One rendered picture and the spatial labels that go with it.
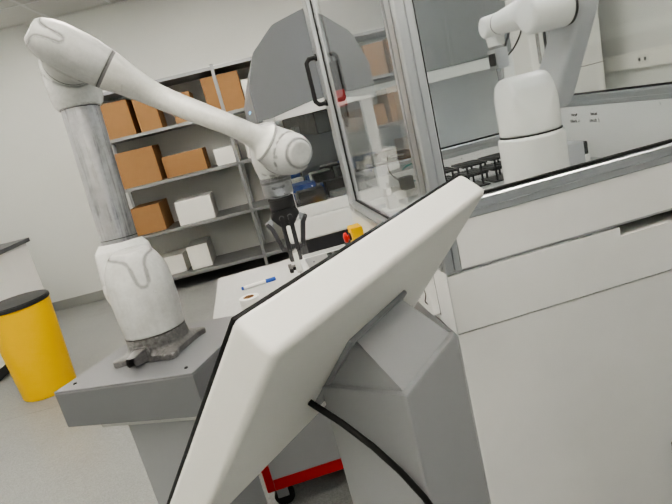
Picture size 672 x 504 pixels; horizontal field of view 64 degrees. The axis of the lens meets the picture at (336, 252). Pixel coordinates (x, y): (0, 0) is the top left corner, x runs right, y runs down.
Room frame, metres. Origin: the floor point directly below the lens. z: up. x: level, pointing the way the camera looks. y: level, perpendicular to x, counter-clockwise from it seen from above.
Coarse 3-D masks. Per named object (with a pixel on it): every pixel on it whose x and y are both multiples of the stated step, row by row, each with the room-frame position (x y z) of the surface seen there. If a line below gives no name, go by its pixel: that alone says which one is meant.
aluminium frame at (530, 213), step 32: (384, 0) 1.15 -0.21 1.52; (416, 32) 1.11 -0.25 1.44; (320, 64) 2.04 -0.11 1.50; (416, 64) 1.11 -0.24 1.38; (416, 96) 1.11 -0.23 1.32; (416, 128) 1.11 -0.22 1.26; (416, 160) 1.15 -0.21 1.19; (608, 160) 1.16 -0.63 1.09; (640, 160) 1.17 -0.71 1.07; (352, 192) 2.04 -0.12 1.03; (512, 192) 1.13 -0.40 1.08; (544, 192) 1.13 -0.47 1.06; (576, 192) 1.14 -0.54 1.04; (608, 192) 1.15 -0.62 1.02; (640, 192) 1.16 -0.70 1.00; (480, 224) 1.12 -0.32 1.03; (512, 224) 1.13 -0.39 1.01; (544, 224) 1.13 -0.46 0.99; (576, 224) 1.14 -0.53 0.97; (608, 224) 1.15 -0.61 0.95; (448, 256) 1.11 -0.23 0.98; (480, 256) 1.12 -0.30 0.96
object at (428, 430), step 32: (448, 352) 0.63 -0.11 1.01; (416, 384) 0.56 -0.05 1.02; (448, 384) 0.62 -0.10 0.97; (352, 416) 0.58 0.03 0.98; (384, 416) 0.55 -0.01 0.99; (416, 416) 0.54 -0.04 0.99; (448, 416) 0.60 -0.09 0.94; (352, 448) 0.59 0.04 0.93; (384, 448) 0.56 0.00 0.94; (416, 448) 0.53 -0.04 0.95; (448, 448) 0.59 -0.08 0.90; (352, 480) 0.60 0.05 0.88; (384, 480) 0.57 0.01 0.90; (416, 480) 0.54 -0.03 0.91; (448, 480) 0.57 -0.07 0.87; (480, 480) 0.64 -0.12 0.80
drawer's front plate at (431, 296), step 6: (432, 282) 1.19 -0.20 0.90; (426, 288) 1.21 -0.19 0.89; (432, 288) 1.19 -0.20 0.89; (426, 294) 1.22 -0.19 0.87; (432, 294) 1.19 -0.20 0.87; (420, 300) 1.28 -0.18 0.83; (426, 300) 1.23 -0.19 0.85; (432, 300) 1.19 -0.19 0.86; (426, 306) 1.24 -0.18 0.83; (432, 306) 1.19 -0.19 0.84; (438, 306) 1.19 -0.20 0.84; (432, 312) 1.20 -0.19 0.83; (438, 312) 1.19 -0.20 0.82
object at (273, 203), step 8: (272, 200) 1.56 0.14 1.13; (280, 200) 1.55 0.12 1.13; (288, 200) 1.56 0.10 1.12; (272, 208) 1.56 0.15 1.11; (280, 208) 1.55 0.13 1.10; (288, 208) 1.56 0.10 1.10; (296, 208) 1.58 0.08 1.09; (272, 216) 1.57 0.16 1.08; (280, 216) 1.57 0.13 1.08; (296, 216) 1.58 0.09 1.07; (280, 224) 1.57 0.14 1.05; (288, 224) 1.57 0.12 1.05
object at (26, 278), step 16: (16, 240) 4.90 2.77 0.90; (0, 256) 4.42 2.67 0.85; (16, 256) 4.66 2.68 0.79; (0, 272) 4.33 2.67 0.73; (16, 272) 4.56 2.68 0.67; (32, 272) 4.81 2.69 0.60; (0, 288) 4.25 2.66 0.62; (16, 288) 4.46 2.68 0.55; (32, 288) 4.71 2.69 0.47; (0, 368) 3.84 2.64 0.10
